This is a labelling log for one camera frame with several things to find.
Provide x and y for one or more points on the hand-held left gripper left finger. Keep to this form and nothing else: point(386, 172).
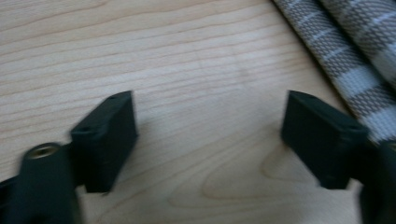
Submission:
point(102, 143)

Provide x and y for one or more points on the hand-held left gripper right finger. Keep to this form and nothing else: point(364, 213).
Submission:
point(323, 140)

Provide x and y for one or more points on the grey white striped cloth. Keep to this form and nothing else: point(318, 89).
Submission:
point(351, 49)

